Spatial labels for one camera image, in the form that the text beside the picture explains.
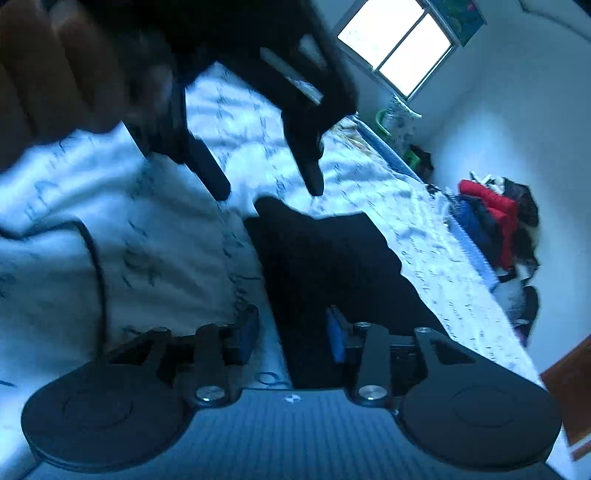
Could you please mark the bright window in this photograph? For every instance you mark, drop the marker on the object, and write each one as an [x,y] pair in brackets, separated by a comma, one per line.
[400,43]

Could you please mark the light blue quilted mattress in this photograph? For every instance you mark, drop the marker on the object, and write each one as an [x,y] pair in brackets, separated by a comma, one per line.
[396,163]

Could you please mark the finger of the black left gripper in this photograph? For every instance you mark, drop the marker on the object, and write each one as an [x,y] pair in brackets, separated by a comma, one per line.
[167,134]
[304,147]

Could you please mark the person left hand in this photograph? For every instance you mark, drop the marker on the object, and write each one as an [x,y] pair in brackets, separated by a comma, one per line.
[60,73]

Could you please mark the black pants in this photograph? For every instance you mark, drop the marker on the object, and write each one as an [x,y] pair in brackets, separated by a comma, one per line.
[310,265]

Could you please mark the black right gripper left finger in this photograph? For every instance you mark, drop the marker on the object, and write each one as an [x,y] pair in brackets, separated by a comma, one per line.
[130,405]

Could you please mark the floral window blind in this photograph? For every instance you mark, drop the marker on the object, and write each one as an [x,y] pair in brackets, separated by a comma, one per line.
[463,17]

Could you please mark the brown wooden door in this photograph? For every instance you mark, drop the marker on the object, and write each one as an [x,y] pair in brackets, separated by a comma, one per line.
[569,382]

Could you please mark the floral pillow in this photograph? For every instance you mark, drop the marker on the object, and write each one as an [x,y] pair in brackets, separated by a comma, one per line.
[396,124]

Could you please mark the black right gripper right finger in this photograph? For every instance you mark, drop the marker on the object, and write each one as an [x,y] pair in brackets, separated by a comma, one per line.
[454,404]

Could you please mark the pile of clothes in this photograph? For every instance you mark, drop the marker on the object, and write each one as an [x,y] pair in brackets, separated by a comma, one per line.
[496,220]

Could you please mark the white bedsheet with blue script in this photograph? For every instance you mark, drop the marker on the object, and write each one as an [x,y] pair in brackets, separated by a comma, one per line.
[174,257]

